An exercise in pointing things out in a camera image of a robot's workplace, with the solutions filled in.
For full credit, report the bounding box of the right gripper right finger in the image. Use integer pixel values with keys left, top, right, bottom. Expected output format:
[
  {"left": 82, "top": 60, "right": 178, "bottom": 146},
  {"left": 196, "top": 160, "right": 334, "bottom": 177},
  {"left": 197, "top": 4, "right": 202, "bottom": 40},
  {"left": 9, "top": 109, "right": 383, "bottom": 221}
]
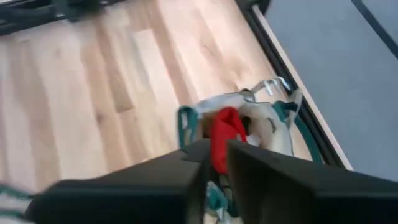
[{"left": 226, "top": 139, "right": 398, "bottom": 224}]

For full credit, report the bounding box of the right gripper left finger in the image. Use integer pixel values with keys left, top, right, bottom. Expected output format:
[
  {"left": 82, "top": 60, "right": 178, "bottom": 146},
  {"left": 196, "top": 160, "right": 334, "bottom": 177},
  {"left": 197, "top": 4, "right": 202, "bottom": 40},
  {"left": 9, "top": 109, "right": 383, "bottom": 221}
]
[{"left": 24, "top": 139, "right": 212, "bottom": 224}]

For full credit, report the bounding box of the cream canvas bag green trim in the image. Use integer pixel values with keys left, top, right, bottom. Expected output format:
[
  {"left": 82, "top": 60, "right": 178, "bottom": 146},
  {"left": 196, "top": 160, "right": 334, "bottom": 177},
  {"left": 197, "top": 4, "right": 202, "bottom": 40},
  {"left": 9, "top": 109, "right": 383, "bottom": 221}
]
[{"left": 0, "top": 88, "right": 324, "bottom": 224}]

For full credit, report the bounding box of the red and black gardening glove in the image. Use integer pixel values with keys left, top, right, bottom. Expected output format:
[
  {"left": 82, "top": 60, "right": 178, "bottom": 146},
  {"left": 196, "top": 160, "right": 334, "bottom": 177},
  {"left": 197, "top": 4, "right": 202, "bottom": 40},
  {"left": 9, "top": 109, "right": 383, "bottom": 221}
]
[{"left": 210, "top": 106, "right": 249, "bottom": 175}]

